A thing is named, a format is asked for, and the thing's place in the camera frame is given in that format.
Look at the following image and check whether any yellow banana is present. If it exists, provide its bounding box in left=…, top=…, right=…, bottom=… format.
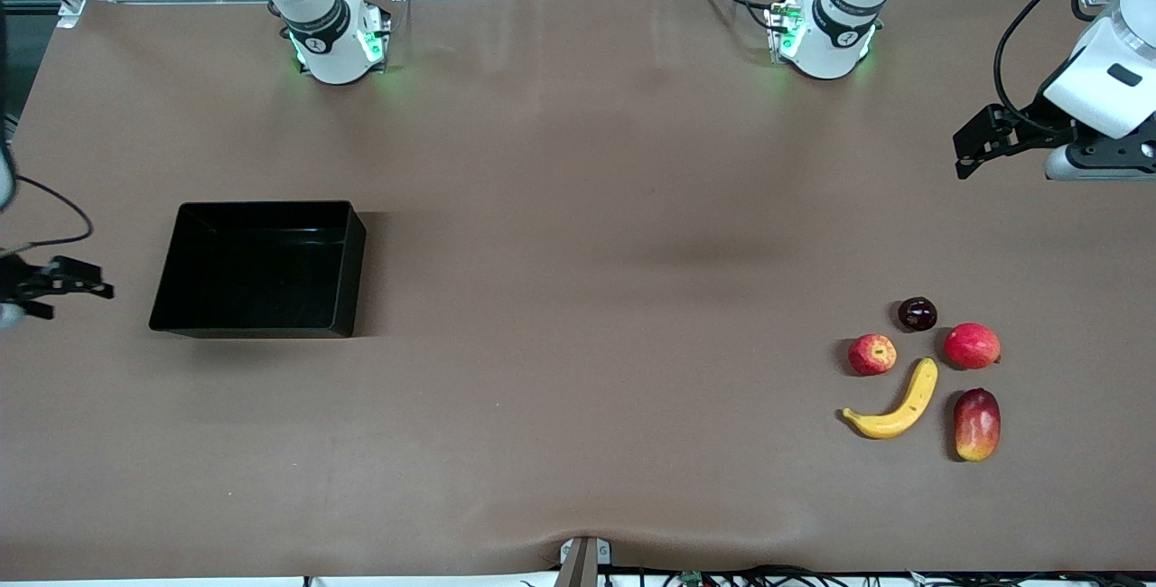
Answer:
left=842, top=358, right=940, bottom=441

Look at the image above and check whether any black plastic box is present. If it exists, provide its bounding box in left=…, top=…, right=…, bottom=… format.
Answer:
left=149, top=200, right=368, bottom=340

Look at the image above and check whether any red yellow apple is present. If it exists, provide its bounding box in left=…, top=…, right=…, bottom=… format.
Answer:
left=848, top=334, right=899, bottom=377

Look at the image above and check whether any red round apple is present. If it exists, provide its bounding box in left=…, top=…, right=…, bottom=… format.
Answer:
left=944, top=322, right=1002, bottom=370

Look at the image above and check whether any red yellow mango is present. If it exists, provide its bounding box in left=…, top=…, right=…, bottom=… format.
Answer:
left=953, top=387, right=1002, bottom=462

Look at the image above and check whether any brown table mat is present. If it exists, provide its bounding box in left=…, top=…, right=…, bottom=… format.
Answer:
left=0, top=0, right=1156, bottom=581

